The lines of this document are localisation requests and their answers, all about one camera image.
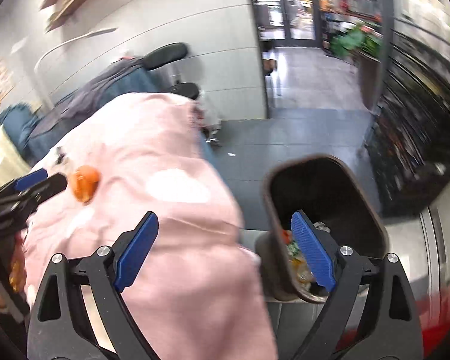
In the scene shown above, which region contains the green potted plant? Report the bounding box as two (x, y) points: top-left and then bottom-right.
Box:
(329, 22), (384, 112)

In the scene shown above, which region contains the white arc floor lamp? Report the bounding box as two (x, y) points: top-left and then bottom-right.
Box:
(33, 26), (119, 113)

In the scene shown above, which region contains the green drink carton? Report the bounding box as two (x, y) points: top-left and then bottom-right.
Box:
(287, 241), (301, 258)

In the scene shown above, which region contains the wooden seat chair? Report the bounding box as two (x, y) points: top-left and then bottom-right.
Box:
(260, 39), (282, 96)

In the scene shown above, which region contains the black round stool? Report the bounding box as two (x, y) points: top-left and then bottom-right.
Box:
(168, 82), (200, 100)

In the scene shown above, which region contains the brown plastic trash bin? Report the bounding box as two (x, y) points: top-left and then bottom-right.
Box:
(255, 154), (389, 304)

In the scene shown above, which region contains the blue massage bed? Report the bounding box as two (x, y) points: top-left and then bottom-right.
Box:
(0, 56), (167, 166)

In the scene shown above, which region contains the orange foam fruit net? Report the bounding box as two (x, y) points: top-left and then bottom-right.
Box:
(68, 165), (101, 204)

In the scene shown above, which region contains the person left hand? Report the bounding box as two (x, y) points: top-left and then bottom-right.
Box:
(0, 232), (29, 316)

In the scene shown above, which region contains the black wire drawer cart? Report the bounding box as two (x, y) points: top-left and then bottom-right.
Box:
(365, 18), (450, 217)

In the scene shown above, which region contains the red cabinet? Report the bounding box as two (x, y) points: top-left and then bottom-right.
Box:
(334, 285), (450, 359)

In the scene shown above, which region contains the glass double door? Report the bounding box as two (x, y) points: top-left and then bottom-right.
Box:
(252, 0), (321, 47)

